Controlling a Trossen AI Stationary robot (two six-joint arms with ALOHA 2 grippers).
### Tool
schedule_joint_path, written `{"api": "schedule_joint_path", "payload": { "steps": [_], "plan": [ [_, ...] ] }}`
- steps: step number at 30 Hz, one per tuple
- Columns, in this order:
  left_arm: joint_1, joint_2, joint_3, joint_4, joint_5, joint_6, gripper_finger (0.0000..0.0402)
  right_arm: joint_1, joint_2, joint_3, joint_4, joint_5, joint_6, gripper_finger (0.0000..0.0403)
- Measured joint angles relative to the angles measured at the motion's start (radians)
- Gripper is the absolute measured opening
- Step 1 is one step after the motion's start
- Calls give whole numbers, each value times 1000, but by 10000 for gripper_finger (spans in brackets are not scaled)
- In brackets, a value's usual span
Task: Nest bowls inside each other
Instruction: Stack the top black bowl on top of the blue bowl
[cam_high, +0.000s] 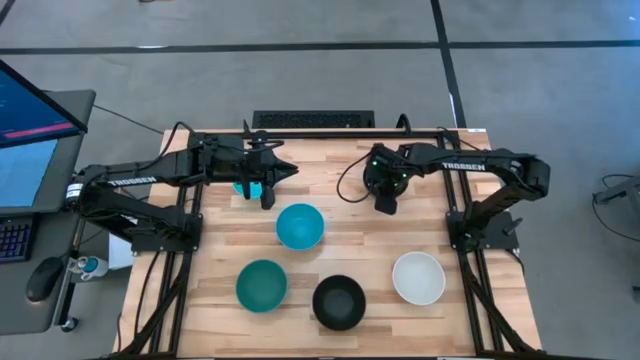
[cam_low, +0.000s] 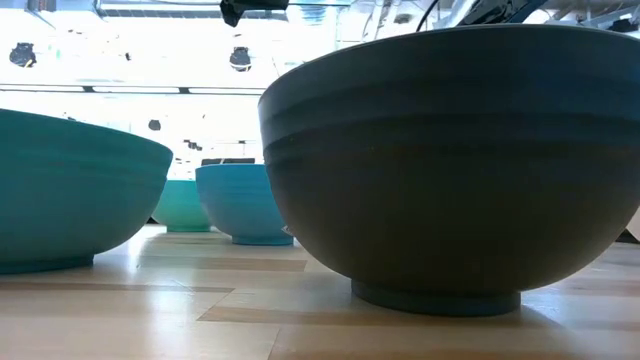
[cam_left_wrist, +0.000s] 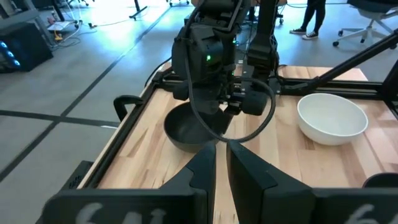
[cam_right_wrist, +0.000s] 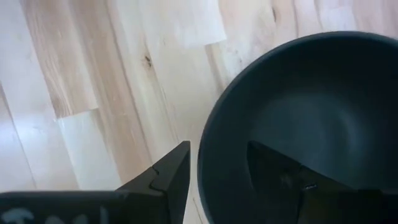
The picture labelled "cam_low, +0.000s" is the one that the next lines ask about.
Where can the small aqua green bowl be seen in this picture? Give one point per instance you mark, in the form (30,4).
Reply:
(180,207)

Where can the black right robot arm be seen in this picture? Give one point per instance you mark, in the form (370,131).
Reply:
(500,10)

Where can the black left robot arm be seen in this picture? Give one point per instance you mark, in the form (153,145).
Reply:
(250,7)

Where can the medium light blue bowl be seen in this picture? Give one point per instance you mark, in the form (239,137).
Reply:
(237,200)

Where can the large dark blue bowl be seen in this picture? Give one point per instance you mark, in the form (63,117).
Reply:
(450,200)

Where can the large teal bowl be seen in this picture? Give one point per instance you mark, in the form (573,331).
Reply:
(70,200)

